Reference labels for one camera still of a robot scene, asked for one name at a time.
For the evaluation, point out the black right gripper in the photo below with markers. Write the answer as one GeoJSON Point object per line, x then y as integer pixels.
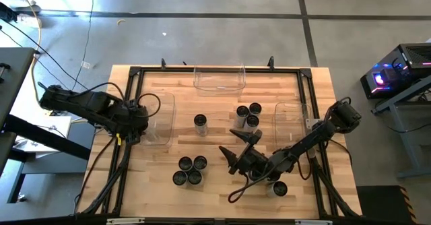
{"type": "Point", "coordinates": [252, 159]}

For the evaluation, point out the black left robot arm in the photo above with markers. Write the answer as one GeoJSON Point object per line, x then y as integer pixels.
{"type": "Point", "coordinates": [94, 107]}

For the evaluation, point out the grey-legged side table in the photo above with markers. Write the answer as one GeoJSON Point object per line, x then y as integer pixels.
{"type": "Point", "coordinates": [404, 134]}

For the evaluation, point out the yellow tape scrap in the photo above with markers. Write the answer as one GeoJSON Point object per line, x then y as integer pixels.
{"type": "Point", "coordinates": [121, 22]}

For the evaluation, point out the black computer tower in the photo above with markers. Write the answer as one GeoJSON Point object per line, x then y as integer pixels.
{"type": "Point", "coordinates": [387, 76]}

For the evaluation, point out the person's shoe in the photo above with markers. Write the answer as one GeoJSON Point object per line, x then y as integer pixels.
{"type": "Point", "coordinates": [28, 8]}

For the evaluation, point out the clear plastic bin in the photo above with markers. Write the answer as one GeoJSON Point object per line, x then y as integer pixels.
{"type": "Point", "coordinates": [219, 83]}
{"type": "Point", "coordinates": [165, 124]}
{"type": "Point", "coordinates": [289, 117]}

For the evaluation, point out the dark grey desk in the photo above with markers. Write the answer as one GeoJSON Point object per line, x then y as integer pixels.
{"type": "Point", "coordinates": [15, 76]}

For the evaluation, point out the white floor tag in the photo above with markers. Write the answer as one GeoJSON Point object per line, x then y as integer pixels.
{"type": "Point", "coordinates": [85, 64]}

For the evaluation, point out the white hinge bracket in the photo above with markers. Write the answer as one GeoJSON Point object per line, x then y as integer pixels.
{"type": "Point", "coordinates": [125, 221]}
{"type": "Point", "coordinates": [313, 222]}

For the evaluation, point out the white box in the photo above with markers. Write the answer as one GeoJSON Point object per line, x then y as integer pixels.
{"type": "Point", "coordinates": [57, 130]}

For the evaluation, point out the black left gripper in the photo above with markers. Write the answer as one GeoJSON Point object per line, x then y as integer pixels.
{"type": "Point", "coordinates": [136, 120]}

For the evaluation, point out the white metal bracket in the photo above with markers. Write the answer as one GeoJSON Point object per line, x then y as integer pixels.
{"type": "Point", "coordinates": [312, 123]}

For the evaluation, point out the black table clamp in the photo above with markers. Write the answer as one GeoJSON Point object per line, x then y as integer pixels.
{"type": "Point", "coordinates": [270, 62]}
{"type": "Point", "coordinates": [163, 63]}

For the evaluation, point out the black box hazard stripes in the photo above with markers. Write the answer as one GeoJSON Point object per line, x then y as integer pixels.
{"type": "Point", "coordinates": [380, 204]}

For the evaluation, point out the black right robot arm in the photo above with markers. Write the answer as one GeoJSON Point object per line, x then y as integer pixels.
{"type": "Point", "coordinates": [316, 134]}

